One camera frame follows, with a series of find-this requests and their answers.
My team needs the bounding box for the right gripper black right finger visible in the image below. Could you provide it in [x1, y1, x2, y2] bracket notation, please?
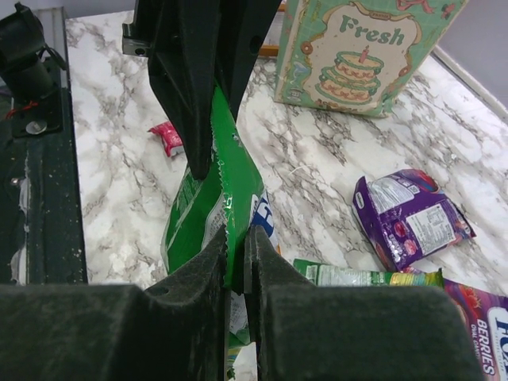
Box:
[244, 226, 483, 380]

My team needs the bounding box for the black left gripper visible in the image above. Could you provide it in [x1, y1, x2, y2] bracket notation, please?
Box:
[122, 0, 280, 179]

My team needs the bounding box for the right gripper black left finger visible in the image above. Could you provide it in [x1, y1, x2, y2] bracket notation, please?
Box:
[1, 230, 227, 380]

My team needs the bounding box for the green Fox's bag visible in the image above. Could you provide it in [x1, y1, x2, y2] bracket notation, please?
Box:
[293, 259, 444, 288]

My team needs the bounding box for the green candy bag back side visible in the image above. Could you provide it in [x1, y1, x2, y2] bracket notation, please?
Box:
[161, 88, 279, 380]

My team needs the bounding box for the green paper gift bag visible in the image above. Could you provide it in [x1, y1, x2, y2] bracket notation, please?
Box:
[274, 0, 466, 117]

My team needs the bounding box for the purple Fox's candy bag left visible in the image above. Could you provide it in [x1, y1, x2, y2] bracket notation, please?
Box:
[352, 169, 476, 271]

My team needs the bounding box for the purple fox's candy bag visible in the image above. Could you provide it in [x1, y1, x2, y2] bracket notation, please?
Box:
[443, 279, 507, 380]
[352, 169, 476, 271]

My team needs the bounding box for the purple Fox's candy bag right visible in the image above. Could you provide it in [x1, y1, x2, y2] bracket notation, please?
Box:
[443, 279, 507, 380]

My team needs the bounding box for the wooden rack with clear slats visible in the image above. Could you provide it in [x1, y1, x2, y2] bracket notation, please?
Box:
[258, 44, 279, 58]

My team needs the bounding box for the pink red snack packet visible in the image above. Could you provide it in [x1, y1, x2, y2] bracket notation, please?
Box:
[148, 121, 184, 157]

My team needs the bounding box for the black front mounting rail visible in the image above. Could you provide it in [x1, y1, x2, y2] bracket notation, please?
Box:
[1, 58, 87, 285]

